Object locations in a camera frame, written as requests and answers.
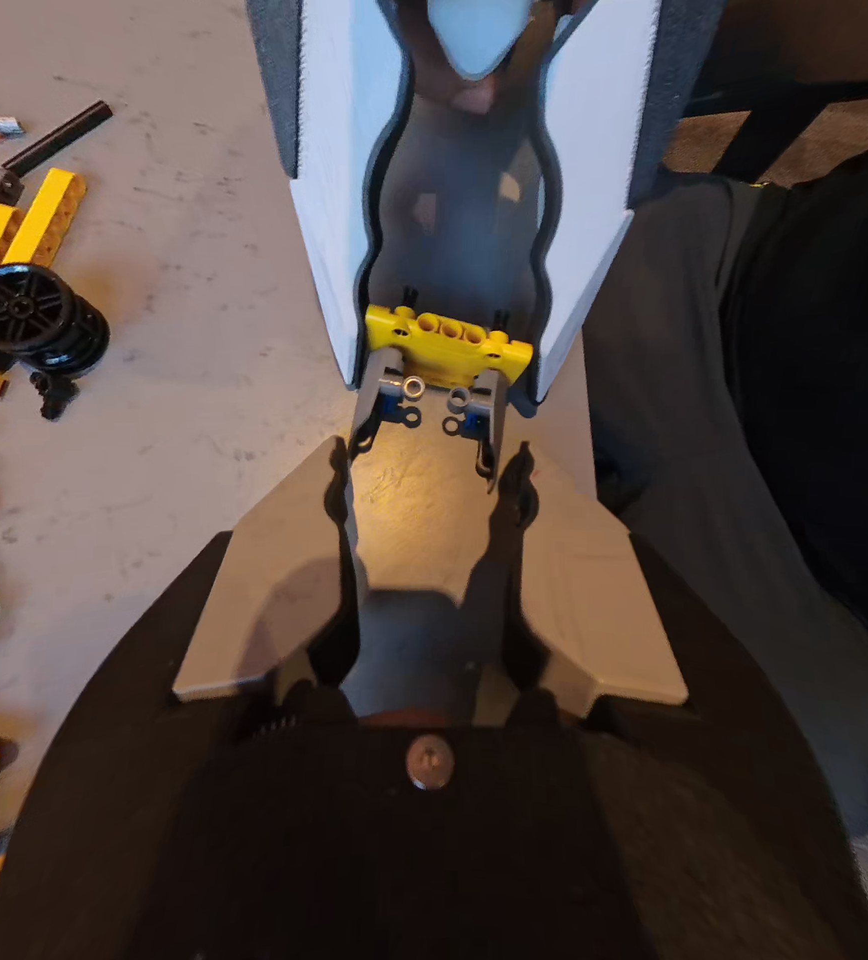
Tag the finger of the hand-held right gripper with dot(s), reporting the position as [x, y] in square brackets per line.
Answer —
[336, 150]
[599, 150]

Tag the yellow frame brick with pins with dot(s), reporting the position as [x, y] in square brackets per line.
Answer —
[441, 352]

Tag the black office chair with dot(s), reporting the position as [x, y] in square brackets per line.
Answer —
[771, 142]

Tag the grey and yellow brick assembly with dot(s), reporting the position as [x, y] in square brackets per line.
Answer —
[490, 386]

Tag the short black axle rod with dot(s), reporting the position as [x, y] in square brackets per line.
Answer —
[59, 135]

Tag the grey desk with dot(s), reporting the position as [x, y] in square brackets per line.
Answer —
[179, 487]

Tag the person's grey trousers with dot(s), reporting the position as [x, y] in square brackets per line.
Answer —
[688, 375]

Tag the black toy wheel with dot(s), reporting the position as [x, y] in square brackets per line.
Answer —
[81, 337]

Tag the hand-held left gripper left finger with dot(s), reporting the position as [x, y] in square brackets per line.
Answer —
[269, 600]

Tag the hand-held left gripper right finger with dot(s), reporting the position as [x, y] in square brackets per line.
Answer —
[599, 600]

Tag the black pin connector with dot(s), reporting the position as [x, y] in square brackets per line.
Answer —
[55, 397]

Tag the person's right hand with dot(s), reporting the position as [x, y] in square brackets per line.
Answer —
[475, 96]

